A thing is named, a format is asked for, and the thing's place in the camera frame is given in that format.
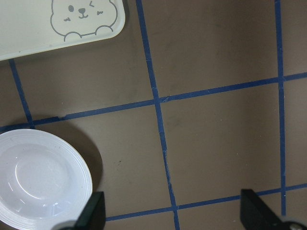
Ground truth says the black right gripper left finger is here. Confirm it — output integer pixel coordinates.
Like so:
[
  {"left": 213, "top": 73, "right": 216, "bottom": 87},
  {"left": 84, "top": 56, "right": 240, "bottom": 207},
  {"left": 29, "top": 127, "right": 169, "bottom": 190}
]
[{"left": 74, "top": 192, "right": 106, "bottom": 230}]

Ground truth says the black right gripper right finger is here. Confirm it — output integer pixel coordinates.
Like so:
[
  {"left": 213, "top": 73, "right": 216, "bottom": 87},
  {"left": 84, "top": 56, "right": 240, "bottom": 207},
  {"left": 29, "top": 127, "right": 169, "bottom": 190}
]
[{"left": 240, "top": 189, "right": 283, "bottom": 230}]

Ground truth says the cream bear tray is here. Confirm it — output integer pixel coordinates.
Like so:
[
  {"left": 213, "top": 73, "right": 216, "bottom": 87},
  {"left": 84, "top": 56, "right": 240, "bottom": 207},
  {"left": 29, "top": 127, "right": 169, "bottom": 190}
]
[{"left": 0, "top": 0, "right": 126, "bottom": 60}]

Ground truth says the white round plate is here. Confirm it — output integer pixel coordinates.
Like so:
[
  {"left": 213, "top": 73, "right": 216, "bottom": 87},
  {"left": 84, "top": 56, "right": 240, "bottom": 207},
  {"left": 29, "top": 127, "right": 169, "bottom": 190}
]
[{"left": 0, "top": 129, "right": 93, "bottom": 230}]

